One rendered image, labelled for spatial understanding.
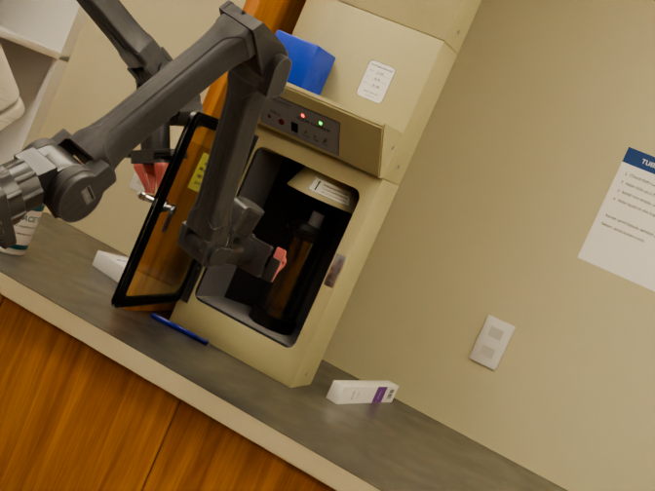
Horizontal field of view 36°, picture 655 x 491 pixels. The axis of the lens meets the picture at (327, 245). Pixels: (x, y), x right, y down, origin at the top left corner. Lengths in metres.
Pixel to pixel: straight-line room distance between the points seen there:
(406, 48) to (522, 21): 0.48
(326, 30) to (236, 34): 0.65
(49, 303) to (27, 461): 0.32
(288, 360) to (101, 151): 0.82
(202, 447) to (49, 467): 0.34
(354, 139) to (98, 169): 0.71
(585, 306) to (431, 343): 0.37
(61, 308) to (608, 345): 1.20
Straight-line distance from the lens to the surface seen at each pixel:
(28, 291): 2.05
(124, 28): 1.96
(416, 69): 2.06
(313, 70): 2.04
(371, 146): 1.98
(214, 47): 1.51
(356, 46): 2.11
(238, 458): 1.86
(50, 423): 2.07
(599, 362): 2.37
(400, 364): 2.47
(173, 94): 1.47
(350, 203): 2.13
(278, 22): 2.22
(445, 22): 2.07
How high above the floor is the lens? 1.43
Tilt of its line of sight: 5 degrees down
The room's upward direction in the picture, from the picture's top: 24 degrees clockwise
